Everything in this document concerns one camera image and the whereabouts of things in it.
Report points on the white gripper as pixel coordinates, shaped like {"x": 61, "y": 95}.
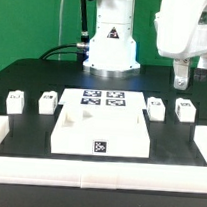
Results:
{"x": 180, "y": 35}

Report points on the white square tabletop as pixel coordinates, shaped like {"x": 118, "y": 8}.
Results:
{"x": 86, "y": 132}

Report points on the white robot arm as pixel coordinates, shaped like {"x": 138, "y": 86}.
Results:
{"x": 112, "y": 50}

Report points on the white marker sheet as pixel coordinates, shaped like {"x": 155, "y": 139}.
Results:
{"x": 110, "y": 98}

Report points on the white U-shaped fence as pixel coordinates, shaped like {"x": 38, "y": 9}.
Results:
{"x": 83, "y": 174}

